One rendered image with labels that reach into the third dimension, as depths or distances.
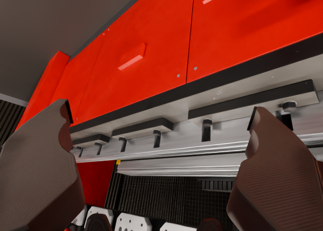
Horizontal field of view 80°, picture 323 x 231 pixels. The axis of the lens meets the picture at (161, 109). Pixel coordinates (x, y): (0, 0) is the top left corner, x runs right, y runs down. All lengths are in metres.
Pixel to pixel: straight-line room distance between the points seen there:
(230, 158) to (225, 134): 0.27
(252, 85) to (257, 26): 0.14
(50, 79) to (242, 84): 1.68
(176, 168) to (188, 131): 0.37
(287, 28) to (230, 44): 0.12
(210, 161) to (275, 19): 0.56
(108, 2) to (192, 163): 1.14
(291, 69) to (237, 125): 0.19
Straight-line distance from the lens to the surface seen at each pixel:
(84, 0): 1.55
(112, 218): 0.82
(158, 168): 1.03
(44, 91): 1.88
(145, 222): 0.66
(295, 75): 0.47
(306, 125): 0.51
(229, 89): 0.48
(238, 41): 0.53
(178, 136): 0.65
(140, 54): 0.80
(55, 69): 1.98
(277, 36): 0.49
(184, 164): 0.93
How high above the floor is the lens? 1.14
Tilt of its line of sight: 26 degrees down
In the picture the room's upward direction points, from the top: 172 degrees counter-clockwise
